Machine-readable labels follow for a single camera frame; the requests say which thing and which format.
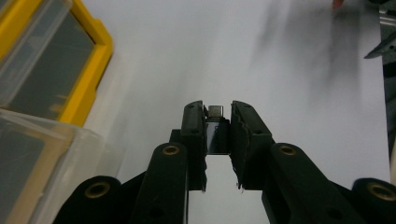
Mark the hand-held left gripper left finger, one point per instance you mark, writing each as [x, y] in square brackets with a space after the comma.
[194, 143]

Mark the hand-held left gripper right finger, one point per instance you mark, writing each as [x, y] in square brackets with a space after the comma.
[249, 146]

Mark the yellow drawer organizer cabinet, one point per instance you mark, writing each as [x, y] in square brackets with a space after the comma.
[93, 71]

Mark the transparent storage drawer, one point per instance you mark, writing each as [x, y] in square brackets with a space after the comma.
[46, 155]

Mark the black stand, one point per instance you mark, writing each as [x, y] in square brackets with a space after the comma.
[384, 48]

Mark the small red object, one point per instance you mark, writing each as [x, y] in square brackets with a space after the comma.
[337, 3]

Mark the aluminium rail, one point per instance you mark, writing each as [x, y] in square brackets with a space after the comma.
[387, 18]

